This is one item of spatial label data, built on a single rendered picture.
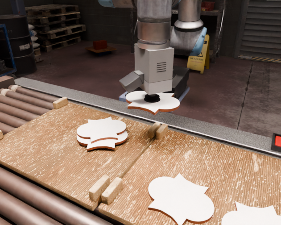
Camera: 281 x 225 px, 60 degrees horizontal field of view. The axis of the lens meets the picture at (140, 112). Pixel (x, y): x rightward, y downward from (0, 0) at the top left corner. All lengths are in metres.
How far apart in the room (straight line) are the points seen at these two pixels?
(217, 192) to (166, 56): 0.32
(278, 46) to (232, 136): 4.54
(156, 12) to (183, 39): 0.50
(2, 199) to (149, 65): 0.44
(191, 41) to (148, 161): 0.56
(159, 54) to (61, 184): 0.37
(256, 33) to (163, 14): 4.75
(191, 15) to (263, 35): 4.30
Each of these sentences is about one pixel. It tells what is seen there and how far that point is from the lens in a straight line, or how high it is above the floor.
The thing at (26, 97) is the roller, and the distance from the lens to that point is 1.13.
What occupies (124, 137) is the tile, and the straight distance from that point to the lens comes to 0.70.
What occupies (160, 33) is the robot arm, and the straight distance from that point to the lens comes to 0.55.
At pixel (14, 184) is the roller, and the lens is 0.68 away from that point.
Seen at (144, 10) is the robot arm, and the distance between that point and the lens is 0.55.
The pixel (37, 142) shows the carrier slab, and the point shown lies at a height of 0.94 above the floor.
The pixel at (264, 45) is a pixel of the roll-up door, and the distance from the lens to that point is 5.28.
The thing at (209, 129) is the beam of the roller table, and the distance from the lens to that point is 0.84.
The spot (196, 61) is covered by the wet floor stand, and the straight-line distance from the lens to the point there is 4.23.
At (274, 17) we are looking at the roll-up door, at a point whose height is 0.81.
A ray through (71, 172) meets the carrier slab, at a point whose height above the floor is 0.94.
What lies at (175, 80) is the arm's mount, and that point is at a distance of 1.10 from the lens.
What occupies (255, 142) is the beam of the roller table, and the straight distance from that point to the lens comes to 0.82.
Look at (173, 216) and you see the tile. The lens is 0.52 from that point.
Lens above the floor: 1.35
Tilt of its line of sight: 28 degrees down
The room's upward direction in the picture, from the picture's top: straight up
